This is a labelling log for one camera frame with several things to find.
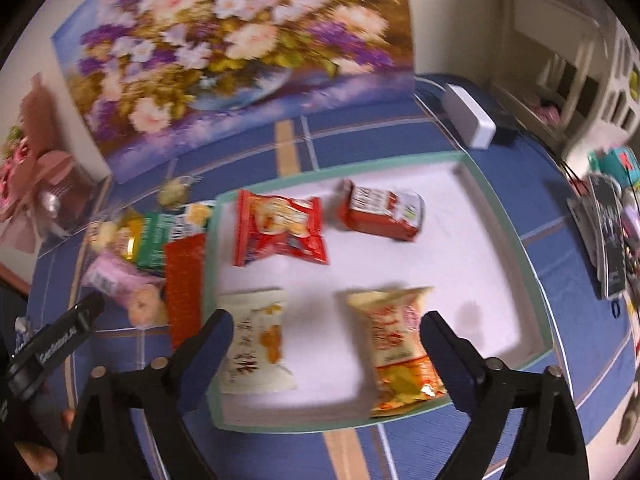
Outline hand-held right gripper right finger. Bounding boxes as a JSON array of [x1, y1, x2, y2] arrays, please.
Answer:
[[420, 310, 591, 480]]

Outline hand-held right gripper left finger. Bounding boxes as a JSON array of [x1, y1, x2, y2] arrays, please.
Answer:
[[65, 308, 236, 480]]

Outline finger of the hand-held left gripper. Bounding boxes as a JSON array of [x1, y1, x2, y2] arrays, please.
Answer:
[[7, 292, 106, 396]]

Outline white snack packet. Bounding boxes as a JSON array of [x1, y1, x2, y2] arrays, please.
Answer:
[[217, 287, 297, 395]]

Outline large yellow snack packet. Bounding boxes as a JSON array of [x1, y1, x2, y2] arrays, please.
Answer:
[[346, 286, 448, 418]]

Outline small yellow snack packet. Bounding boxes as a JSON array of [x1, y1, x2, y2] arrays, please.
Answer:
[[90, 210, 146, 261]]

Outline white tray box green rim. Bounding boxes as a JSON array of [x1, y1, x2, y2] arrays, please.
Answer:
[[210, 151, 555, 433]]

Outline green white cracker packet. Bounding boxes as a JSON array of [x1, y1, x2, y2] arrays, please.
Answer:
[[135, 202, 213, 268]]

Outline bright red snack packet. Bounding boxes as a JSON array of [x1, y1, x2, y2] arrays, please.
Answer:
[[234, 190, 330, 268]]

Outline dark red snack packet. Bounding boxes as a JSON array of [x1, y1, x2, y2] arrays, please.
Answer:
[[337, 179, 426, 243]]

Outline person's left hand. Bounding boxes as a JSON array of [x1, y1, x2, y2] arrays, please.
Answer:
[[15, 409, 77, 475]]

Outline pink snack packet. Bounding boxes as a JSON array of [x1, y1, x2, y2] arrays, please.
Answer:
[[82, 252, 166, 306]]

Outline pink flower bouquet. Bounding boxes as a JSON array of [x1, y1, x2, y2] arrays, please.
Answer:
[[0, 75, 111, 256]]

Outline small pale candy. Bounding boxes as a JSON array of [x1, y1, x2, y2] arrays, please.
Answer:
[[159, 177, 193, 208]]

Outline black printed cards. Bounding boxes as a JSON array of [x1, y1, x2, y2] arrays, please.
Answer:
[[567, 172, 630, 301]]

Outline blue plaid cloth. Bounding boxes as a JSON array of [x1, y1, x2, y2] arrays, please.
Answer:
[[25, 72, 640, 480]]

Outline white power strip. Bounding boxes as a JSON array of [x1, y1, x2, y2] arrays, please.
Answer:
[[442, 84, 497, 150]]

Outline teal box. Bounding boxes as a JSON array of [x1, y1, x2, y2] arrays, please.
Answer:
[[587, 145, 640, 186]]

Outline pink item on shelf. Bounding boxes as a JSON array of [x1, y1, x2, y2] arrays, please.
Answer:
[[530, 102, 562, 126]]

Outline flower painting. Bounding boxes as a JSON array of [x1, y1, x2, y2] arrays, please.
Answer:
[[50, 0, 416, 183]]

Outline white wooden furniture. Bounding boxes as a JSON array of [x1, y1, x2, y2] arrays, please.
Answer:
[[492, 0, 640, 161]]

